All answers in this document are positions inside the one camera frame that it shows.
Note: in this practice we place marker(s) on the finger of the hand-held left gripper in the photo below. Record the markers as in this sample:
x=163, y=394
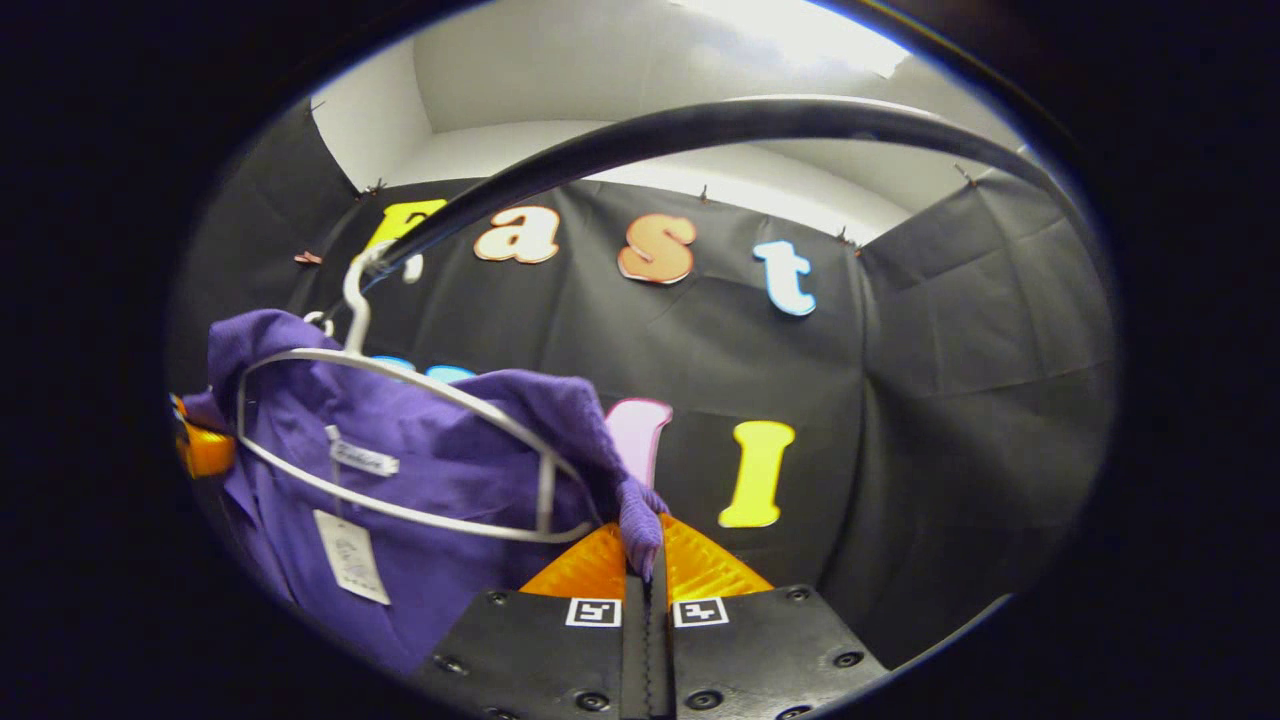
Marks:
x=208, y=450

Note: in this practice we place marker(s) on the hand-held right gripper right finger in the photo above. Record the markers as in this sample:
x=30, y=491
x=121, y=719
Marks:
x=760, y=650

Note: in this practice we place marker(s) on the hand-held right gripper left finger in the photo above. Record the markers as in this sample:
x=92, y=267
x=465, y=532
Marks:
x=540, y=650

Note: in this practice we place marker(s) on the purple shirt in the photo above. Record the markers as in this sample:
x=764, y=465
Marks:
x=450, y=580

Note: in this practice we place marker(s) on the white clothes hanger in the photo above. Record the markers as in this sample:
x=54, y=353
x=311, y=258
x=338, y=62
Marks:
x=326, y=320
x=357, y=320

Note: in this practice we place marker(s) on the black clothes rack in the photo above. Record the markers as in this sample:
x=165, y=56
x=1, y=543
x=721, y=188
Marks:
x=700, y=120

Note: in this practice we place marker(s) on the long ceiling light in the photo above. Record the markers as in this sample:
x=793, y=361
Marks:
x=800, y=30

